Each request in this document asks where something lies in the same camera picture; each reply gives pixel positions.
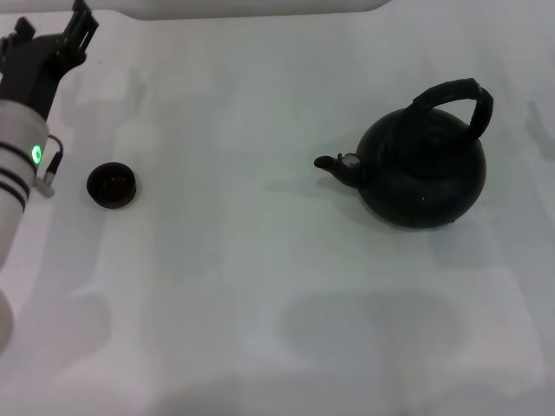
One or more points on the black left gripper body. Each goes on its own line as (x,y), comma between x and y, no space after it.
(30,69)

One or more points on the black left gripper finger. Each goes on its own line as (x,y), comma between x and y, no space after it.
(24,31)
(82,26)

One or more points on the black teacup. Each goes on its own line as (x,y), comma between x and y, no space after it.
(112,185)

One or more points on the black round teapot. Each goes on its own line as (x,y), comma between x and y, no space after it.
(425,173)

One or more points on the white rounded background panel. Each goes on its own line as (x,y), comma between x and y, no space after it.
(260,8)

